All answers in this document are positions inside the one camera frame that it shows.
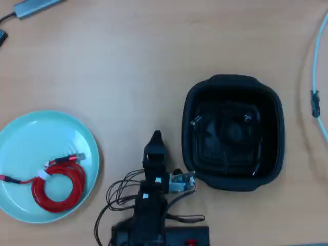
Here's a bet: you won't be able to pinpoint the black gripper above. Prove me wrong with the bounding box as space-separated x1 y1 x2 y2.
142 130 170 183

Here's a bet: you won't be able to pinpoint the black charging cable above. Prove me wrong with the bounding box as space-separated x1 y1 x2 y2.
189 101 264 177

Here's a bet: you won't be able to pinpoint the red charging cable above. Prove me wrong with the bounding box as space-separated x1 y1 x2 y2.
0 153 87 213

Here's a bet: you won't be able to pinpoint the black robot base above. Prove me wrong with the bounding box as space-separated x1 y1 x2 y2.
111 225 211 246

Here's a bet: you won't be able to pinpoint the black square bowl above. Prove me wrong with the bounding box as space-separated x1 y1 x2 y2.
181 74 286 192

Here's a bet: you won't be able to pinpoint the green round bowl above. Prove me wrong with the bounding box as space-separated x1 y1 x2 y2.
0 110 100 223

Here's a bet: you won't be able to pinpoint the grey USB hub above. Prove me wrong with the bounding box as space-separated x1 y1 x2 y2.
13 0 67 20

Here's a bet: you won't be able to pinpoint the bare circuit board wrist camera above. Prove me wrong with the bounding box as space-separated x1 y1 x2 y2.
168 169 197 193

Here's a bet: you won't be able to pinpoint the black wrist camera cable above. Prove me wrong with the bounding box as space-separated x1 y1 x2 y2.
162 188 206 225

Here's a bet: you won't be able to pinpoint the thin black robot wires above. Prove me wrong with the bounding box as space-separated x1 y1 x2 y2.
93 168 147 246

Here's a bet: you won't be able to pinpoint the black cable clip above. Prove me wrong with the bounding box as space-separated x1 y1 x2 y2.
311 89 321 118

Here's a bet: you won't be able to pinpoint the white round cable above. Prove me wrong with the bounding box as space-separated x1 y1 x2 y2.
311 10 328 143

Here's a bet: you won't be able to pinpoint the black hub cable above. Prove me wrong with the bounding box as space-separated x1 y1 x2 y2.
0 11 17 25

